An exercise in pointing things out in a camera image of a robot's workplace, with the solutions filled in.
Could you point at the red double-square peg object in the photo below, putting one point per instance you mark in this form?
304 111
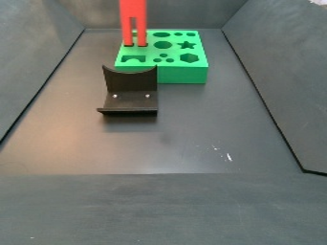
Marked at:
133 9

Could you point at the black curved holder stand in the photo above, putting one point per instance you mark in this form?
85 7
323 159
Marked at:
131 92

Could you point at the green shape-sorter block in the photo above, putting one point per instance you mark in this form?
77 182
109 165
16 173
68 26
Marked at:
173 51

